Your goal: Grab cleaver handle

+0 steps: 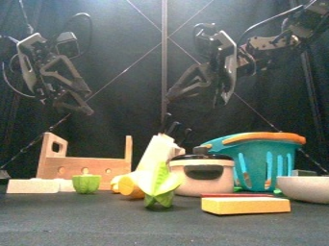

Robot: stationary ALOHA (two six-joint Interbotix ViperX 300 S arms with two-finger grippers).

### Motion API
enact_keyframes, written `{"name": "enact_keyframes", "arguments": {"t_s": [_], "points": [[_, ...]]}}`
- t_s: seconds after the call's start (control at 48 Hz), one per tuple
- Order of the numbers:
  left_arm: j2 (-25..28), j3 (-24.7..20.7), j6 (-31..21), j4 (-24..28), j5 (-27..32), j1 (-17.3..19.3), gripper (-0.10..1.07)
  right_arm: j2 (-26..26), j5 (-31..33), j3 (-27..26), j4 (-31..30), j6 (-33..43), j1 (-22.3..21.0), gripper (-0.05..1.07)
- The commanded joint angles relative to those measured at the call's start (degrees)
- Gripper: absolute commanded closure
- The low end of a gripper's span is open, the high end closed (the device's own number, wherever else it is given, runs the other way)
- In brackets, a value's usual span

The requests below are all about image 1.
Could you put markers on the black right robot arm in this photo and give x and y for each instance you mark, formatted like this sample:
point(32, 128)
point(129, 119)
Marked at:
point(278, 38)

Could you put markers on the wooden toy crate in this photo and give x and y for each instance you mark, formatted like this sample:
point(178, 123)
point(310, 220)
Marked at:
point(86, 166)

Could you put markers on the black toy pot lid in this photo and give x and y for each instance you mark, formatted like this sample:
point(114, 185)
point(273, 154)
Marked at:
point(201, 156)

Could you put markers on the green toy bell pepper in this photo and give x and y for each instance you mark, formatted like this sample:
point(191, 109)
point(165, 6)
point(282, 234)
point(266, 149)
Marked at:
point(86, 184)

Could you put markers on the small white foam block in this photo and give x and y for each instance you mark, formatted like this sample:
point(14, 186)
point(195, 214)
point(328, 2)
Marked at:
point(66, 185)

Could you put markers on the small yellow toy piece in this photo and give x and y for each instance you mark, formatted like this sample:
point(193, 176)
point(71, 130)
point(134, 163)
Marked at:
point(114, 185)

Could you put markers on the white toy cooking pot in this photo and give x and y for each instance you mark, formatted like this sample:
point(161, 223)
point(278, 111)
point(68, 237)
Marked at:
point(205, 179)

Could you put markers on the large white foam block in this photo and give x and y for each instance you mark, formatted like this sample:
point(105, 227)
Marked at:
point(32, 186)

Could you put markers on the yellow banana toy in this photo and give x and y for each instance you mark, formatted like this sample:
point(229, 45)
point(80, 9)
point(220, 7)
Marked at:
point(129, 188)

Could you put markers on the green white toy corn husk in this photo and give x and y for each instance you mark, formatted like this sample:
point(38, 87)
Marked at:
point(159, 185)

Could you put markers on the flat red board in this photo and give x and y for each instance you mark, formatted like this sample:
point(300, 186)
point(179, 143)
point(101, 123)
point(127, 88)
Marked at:
point(236, 194)

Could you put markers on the grey box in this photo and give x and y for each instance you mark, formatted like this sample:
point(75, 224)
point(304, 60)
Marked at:
point(304, 173)

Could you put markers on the small green toy piece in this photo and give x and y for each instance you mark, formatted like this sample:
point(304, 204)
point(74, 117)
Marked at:
point(278, 192)

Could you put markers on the yellow rectangular block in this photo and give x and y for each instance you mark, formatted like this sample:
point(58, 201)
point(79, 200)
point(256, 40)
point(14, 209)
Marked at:
point(246, 205)

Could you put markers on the white bowl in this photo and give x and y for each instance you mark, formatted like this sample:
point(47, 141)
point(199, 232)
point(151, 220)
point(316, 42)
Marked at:
point(306, 189)

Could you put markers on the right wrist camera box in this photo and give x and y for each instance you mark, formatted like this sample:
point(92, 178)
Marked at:
point(203, 36)

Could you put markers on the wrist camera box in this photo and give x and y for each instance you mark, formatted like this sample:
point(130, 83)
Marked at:
point(203, 36)
point(67, 45)

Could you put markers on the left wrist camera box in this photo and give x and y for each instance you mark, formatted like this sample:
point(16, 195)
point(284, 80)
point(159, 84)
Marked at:
point(67, 45)

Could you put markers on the vertical metal frame pole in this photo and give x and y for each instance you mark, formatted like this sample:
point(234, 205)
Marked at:
point(165, 48)

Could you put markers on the black metal stand post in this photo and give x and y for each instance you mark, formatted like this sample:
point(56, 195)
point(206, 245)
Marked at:
point(309, 96)

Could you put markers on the grey table edge bracket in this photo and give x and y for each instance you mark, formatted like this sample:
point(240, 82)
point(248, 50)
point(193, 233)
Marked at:
point(3, 175)

